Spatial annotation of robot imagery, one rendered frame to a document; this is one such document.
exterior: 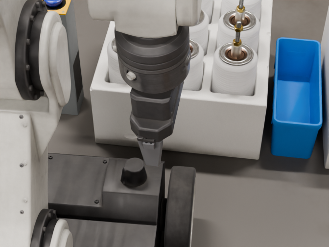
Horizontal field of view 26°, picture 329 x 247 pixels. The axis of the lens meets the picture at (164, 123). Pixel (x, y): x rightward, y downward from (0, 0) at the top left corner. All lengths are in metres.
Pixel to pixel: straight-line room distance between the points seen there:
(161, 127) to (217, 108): 0.67
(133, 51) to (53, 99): 0.25
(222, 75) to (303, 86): 0.38
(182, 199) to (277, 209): 0.31
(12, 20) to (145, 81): 0.20
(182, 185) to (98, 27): 0.78
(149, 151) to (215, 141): 0.71
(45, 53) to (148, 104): 0.17
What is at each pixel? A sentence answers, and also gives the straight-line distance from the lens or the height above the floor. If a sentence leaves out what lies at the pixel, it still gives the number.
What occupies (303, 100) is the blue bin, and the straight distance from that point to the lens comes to 1.83.
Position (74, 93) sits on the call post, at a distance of 1.73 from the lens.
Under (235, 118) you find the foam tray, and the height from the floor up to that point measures 0.13.
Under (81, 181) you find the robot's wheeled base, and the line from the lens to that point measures 1.39.
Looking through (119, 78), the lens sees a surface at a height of 0.19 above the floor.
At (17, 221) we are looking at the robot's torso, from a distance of 1.12.
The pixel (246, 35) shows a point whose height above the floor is 0.24.
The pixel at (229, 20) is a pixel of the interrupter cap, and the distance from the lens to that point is 1.65.
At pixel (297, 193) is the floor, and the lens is 1.63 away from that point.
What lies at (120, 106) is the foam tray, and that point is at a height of 0.13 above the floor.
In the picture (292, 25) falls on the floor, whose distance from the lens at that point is 2.06.
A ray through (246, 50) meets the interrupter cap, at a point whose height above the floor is 0.25.
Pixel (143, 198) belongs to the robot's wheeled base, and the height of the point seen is 0.21.
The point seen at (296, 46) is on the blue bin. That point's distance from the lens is 1.84.
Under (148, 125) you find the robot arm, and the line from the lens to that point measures 0.90.
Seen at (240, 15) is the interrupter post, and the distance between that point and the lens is 1.63.
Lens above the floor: 1.26
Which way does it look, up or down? 46 degrees down
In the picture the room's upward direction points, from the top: straight up
